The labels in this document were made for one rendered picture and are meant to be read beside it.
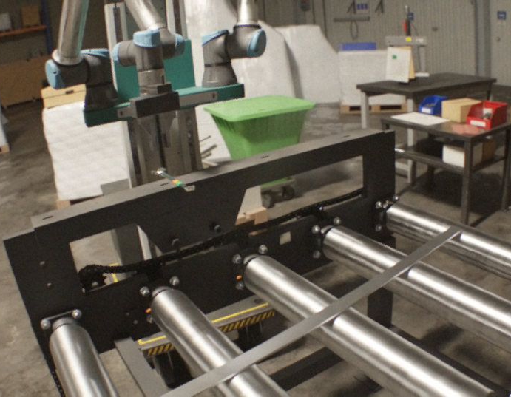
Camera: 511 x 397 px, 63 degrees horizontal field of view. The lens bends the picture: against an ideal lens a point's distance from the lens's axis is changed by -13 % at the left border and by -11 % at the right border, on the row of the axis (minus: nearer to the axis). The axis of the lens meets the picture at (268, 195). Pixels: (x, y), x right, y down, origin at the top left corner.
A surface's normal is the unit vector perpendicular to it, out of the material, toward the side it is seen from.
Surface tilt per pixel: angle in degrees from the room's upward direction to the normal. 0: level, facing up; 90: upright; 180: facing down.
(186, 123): 90
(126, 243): 90
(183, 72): 90
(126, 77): 90
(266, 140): 101
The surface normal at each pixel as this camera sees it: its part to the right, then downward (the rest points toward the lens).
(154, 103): 0.55, 0.25
